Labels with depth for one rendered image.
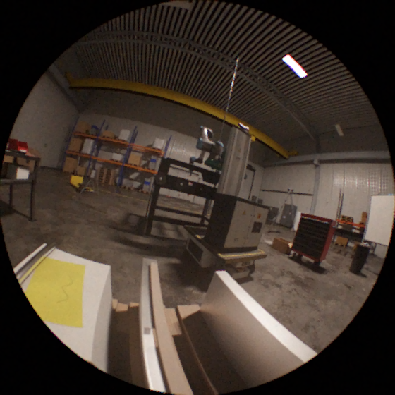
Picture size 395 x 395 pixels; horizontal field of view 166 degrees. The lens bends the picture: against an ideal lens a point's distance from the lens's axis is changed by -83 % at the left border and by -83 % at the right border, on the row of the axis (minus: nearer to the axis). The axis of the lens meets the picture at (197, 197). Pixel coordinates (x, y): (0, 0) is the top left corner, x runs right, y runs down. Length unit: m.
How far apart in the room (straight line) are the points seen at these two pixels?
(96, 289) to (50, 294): 0.12
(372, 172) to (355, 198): 2.21
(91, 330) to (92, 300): 0.08
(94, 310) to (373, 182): 11.41
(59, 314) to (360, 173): 11.64
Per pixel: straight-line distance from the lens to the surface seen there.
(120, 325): 0.59
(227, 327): 0.50
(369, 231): 4.68
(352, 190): 11.10
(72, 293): 0.37
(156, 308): 0.29
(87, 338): 0.30
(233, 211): 1.19
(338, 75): 9.56
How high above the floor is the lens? 0.77
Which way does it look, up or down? 1 degrees down
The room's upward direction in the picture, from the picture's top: 14 degrees clockwise
